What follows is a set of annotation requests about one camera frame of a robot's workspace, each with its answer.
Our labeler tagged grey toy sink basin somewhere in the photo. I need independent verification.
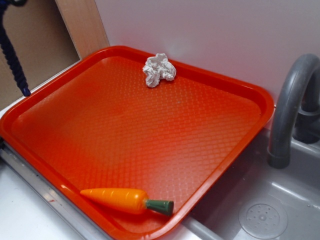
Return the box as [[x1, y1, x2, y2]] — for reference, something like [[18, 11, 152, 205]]
[[183, 130, 320, 240]]

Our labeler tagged light wooden board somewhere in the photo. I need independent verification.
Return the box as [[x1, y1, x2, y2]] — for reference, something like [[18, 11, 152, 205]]
[[56, 0, 110, 60]]

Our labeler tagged brown cardboard panel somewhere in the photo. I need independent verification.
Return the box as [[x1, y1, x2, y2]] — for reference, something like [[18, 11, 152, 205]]
[[0, 0, 81, 111]]

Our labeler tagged red plastic tray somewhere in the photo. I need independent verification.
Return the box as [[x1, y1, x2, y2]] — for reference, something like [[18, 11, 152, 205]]
[[0, 46, 274, 240]]

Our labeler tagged crumpled white paper ball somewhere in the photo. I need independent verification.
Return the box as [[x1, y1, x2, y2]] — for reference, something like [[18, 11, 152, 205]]
[[142, 53, 177, 88]]

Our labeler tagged orange toy carrot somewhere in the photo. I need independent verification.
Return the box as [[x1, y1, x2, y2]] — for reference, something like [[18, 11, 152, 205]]
[[80, 188, 174, 216]]

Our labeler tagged grey toy faucet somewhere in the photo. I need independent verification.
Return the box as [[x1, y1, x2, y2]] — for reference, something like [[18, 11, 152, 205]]
[[267, 53, 320, 169]]

